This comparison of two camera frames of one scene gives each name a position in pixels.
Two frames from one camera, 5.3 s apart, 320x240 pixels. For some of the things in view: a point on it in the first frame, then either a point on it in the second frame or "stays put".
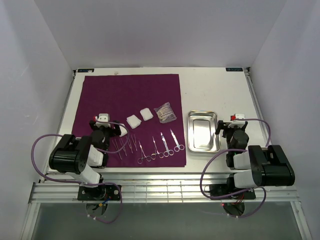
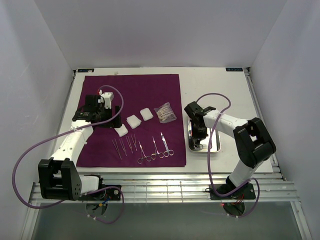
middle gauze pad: (133, 121) stays put
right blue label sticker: (234, 69) stays put
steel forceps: (153, 156) stays put
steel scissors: (179, 147) → (196, 146)
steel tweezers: (134, 142) stays put
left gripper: (116, 128) → (113, 118)
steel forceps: (148, 158) stays put
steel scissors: (166, 154) stays put
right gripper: (220, 126) → (198, 136)
